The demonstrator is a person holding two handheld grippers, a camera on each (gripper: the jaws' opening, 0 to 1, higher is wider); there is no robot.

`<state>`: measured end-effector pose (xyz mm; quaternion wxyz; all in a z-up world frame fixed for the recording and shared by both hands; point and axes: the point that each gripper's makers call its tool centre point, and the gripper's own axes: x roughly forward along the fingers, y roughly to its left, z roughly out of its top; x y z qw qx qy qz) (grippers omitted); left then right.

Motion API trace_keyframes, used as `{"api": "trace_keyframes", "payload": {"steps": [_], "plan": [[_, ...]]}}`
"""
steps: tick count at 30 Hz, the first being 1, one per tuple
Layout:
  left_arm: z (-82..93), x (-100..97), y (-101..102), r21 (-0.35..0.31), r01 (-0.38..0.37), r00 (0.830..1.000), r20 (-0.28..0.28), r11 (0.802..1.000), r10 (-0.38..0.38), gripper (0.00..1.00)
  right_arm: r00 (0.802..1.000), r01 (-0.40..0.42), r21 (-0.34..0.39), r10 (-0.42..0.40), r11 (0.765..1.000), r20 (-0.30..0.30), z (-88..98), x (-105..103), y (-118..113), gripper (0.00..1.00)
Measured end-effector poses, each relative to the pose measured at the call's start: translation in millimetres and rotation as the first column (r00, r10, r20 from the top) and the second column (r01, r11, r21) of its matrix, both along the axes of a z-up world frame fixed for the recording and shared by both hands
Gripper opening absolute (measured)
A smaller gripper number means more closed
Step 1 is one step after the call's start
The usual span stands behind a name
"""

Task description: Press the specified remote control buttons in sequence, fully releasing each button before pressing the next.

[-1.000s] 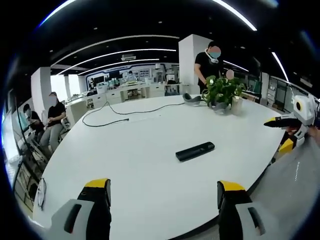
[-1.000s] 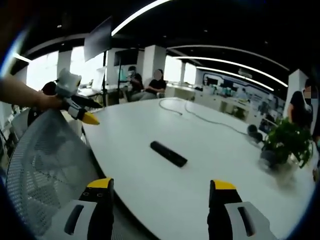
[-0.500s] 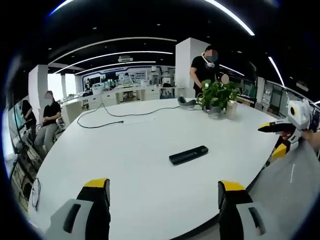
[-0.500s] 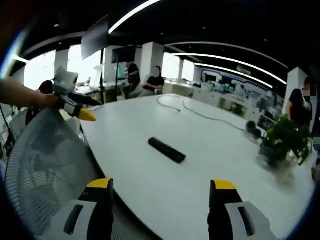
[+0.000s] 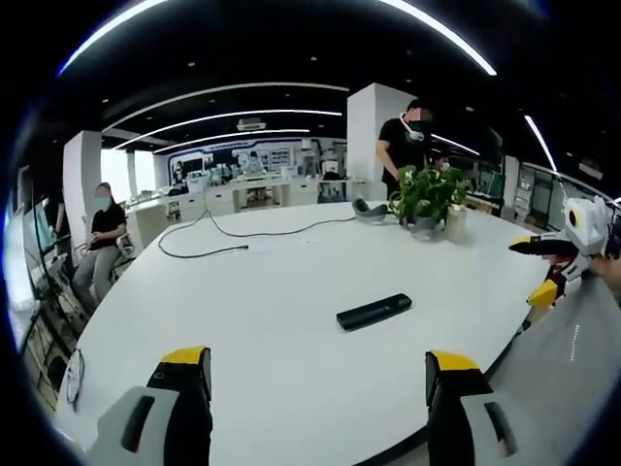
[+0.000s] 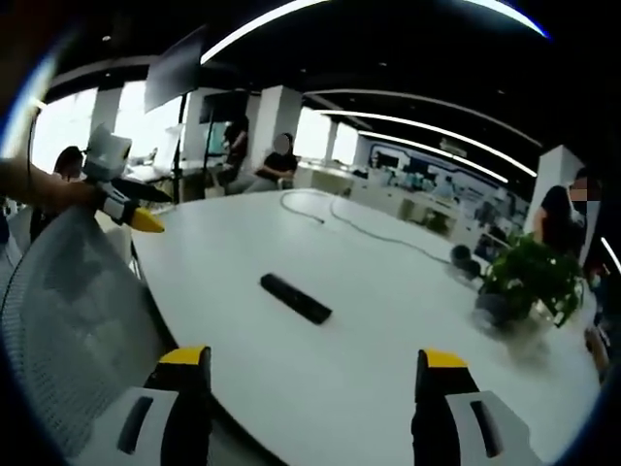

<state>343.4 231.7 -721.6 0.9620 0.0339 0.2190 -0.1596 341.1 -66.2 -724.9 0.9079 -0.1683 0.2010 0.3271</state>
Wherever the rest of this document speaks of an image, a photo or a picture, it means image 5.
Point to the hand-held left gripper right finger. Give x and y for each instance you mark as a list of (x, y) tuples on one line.
[(466, 408)]

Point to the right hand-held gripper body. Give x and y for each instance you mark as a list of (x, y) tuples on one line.
[(588, 224)]

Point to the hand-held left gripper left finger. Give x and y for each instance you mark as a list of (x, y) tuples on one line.
[(170, 403)]

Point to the black remote control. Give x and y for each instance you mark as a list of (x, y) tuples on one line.
[(374, 312)]

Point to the white plant pot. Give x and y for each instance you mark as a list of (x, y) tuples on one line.
[(456, 224)]

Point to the person's grey shirt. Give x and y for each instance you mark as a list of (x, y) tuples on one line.
[(558, 378)]

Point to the grey curved headset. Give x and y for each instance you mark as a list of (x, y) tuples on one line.
[(369, 214), (426, 232)]

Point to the green potted plant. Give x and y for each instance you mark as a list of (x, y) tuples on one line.
[(427, 191)]

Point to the white office chair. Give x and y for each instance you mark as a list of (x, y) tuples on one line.
[(122, 247)]

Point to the white neck-worn device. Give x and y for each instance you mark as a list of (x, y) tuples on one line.
[(415, 131)]

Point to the long white counter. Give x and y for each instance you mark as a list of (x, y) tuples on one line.
[(271, 189)]

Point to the ceiling air conditioner unit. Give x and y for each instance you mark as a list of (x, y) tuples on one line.
[(252, 123)]

